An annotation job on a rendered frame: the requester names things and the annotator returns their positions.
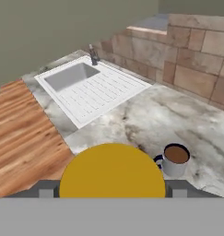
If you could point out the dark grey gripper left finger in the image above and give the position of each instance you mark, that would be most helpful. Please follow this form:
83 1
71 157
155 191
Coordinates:
45 188

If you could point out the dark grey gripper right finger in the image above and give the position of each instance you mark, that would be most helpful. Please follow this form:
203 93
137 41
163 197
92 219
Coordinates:
180 188

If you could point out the yellow round bottle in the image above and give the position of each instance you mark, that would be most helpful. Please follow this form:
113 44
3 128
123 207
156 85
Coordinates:
112 172

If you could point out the white mug with coffee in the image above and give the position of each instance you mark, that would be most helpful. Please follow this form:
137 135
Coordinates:
176 162

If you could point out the white sink with drainboard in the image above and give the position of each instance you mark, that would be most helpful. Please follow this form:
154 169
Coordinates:
91 89

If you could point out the dark grey tap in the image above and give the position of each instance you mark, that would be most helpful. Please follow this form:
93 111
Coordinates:
93 56

